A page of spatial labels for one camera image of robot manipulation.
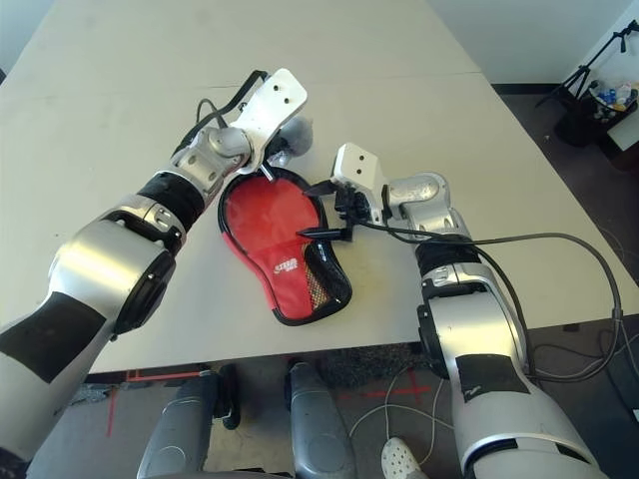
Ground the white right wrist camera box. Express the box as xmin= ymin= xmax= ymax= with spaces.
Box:
xmin=330 ymin=143 xmax=386 ymax=225

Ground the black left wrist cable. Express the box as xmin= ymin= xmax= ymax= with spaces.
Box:
xmin=194 ymin=69 xmax=266 ymax=132

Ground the black bin with bottles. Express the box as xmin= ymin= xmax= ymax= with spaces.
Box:
xmin=553 ymin=79 xmax=639 ymax=149

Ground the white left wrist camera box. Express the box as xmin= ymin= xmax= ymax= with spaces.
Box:
xmin=234 ymin=68 xmax=309 ymax=176

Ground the black table leg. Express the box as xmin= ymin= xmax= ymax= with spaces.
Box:
xmin=217 ymin=363 xmax=242 ymax=430

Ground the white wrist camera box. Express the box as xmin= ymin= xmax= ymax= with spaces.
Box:
xmin=234 ymin=68 xmax=309 ymax=176
xmin=330 ymin=143 xmax=386 ymax=225

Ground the grey robot right leg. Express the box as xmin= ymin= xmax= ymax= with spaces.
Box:
xmin=287 ymin=361 xmax=356 ymax=479

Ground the grey robot leg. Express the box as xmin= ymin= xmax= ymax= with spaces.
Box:
xmin=287 ymin=361 xmax=356 ymax=479
xmin=137 ymin=376 xmax=226 ymax=479

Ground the white floor cable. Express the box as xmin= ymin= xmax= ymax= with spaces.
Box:
xmin=348 ymin=366 xmax=453 ymax=475

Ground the black tripod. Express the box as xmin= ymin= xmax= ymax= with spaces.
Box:
xmin=536 ymin=19 xmax=639 ymax=109

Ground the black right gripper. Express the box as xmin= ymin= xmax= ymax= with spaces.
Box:
xmin=296 ymin=180 xmax=374 ymax=243

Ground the grey plush zipper charm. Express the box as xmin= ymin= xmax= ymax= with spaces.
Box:
xmin=272 ymin=115 xmax=317 ymax=167

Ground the white perforated shoe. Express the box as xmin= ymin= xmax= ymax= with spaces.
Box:
xmin=381 ymin=437 xmax=425 ymax=479

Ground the grey robot left leg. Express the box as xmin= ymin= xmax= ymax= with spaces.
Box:
xmin=137 ymin=376 xmax=226 ymax=479

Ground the black red paddle case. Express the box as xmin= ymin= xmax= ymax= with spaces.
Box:
xmin=217 ymin=167 xmax=354 ymax=328

